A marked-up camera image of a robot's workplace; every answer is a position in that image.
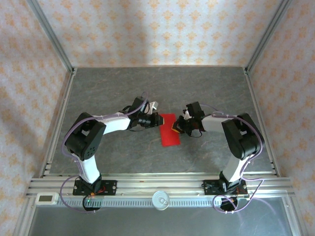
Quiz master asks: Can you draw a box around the long aluminium mounting rail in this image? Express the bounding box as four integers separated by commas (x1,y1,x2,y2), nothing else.
26,173,295,199

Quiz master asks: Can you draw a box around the small white display device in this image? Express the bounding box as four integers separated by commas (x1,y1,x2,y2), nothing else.
36,192,60,206

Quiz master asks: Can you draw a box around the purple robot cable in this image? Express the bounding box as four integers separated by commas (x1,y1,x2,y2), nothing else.
60,92,150,214
200,104,268,214

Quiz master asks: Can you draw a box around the grey metal panel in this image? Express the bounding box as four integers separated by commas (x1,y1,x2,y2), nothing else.
27,196,296,236

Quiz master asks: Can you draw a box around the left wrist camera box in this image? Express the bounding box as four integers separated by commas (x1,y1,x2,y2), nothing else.
148,101,160,115

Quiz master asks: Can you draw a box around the aluminium table edge rail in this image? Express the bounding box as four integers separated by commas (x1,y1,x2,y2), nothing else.
243,67,280,177
40,68,77,177

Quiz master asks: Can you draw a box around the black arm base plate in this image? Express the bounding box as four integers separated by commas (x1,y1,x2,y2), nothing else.
73,180,118,197
203,180,248,197

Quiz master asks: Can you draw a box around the aluminium corner post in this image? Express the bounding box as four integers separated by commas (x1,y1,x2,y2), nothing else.
26,0,76,74
245,0,292,73

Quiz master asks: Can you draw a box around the grey slotted cable duct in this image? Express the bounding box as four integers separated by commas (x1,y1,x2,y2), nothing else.
58,198,249,208

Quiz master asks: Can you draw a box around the black round cable port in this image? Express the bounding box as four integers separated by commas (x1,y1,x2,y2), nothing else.
220,196,239,214
82,196,101,214

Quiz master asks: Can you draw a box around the aluminium frame strut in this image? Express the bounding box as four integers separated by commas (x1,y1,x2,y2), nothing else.
13,198,37,236
282,196,305,236

